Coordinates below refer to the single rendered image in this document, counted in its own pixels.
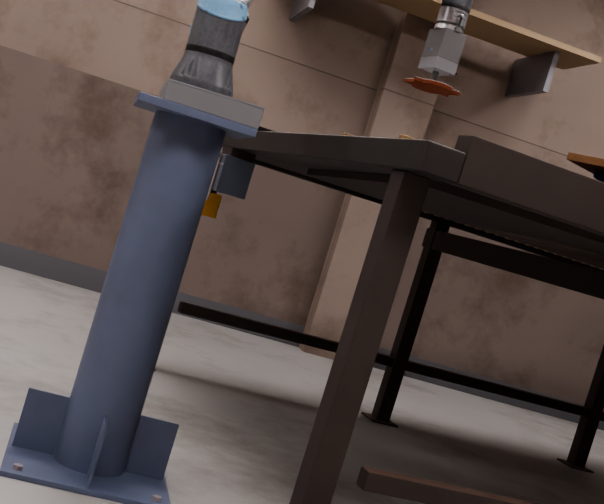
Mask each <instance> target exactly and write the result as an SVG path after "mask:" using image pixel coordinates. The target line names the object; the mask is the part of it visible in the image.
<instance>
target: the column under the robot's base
mask: <svg viewBox="0 0 604 504"><path fill-rule="evenodd" d="M133 106H135V107H138V108H141V109H144V110H148V111H151V112H154V113H155V114H154V118H153V121H152V124H151V128H150V131H149V134H148V138H147V141H146V144H145V148H144V151H143V154H142V158H141V161H140V164H139V168H138V171H137V174H136V178H135V181H134V184H133V188H132V191H131V194H130V198H129V201H128V204H127V208H126V211H125V214H124V218H123V221H122V224H121V228H120V231H119V234H118V238H117V241H116V245H115V248H114V251H113V255H112V258H111V261H110V265H109V268H108V271H107V275H106V278H105V281H104V285H103V288H102V291H101V295H100V298H99V301H98V305H97V308H96V311H95V315H94V318H93V321H92V325H91V328H90V331H89V335H88V338H87V341H86V345H85V348H84V351H83V355H82V358H81V361H80V365H79V368H78V372H77V375H76V378H75V382H74V385H73V388H72V392H71V395H70V397H67V396H63V395H59V394H55V393H51V392H47V391H42V390H38V389H34V388H30V387H29V389H28V393H27V396H26V399H25V403H24V406H23V410H22V413H21V416H20V420H19V423H16V422H14V425H13V428H12V431H11V435H10V438H9V441H8V444H7V448H6V451H5V454H4V457H3V461H2V464H1V467H0V476H4V477H8V478H12V479H17V480H21V481H26V482H30V483H35V484H39V485H44V486H48V487H52V488H57V489H61V490H66V491H70V492H75V493H79V494H84V495H88V496H93V497H97V498H101V499H106V500H110V501H115V502H119V503H124V504H171V502H170V498H169V493H168V488H167V483H166V479H165V474H164V473H165V470H166V467H167V464H168V460H169V457H170V454H171V450H172V447H173V444H174V441H175V437H176V434H177V431H178V427H179V424H176V423H172V422H168V421H164V420H160V419H156V418H152V417H148V416H144V415H141V413H142V409H143V406H144V403H145V399H146V396H147V393H148V390H149V386H150V383H151V380H152V376H153V373H154V370H155V366H156V363H157V360H158V356H159V353H160V350H161V347H162V343H163V340H164V337H165V333H166V330H167V327H168V323H169V320H170V317H171V313H172V310H173V307H174V304H175V300H176V297H177V294H178V290H179V287H180V284H181V280H182V277H183V274H184V270H185V267H186V264H187V261H188V257H189V254H190V251H191V247H192V244H193V241H194V237H195V234H196V231H197V227H198V224H199V221H200V217H201V214H202V211H203V208H204V204H205V201H206V198H207V194H208V191H209V188H210V184H211V181H212V178H213V174H214V171H215V168H216V165H217V161H218V158H219V155H220V151H221V148H222V145H223V141H224V138H225V135H226V136H229V137H232V138H235V139H244V138H255V137H256V133H257V129H255V128H252V127H249V126H246V125H243V124H240V123H237V122H234V121H230V120H227V119H224V118H221V117H218V116H215V115H212V114H209V113H206V112H203V111H200V110H197V109H193V108H190V107H187V106H184V105H181V104H178V103H175V102H172V101H169V100H166V99H163V98H160V97H157V96H153V95H150V94H147V93H144V92H139V94H138V95H137V96H136V98H135V99H134V103H133Z"/></svg>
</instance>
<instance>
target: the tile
mask: <svg viewBox="0 0 604 504"><path fill-rule="evenodd" d="M403 82H406V83H409V84H411V86H412V87H414V88H416V89H419V90H421V91H425V92H428V93H432V94H440V95H443V96H446V97H449V95H457V96H460V93H461V92H459V91H456V90H453V88H452V87H451V86H449V85H447V84H445V83H442V82H439V81H435V80H430V79H422V78H420V77H417V76H414V78H404V79H403Z"/></svg>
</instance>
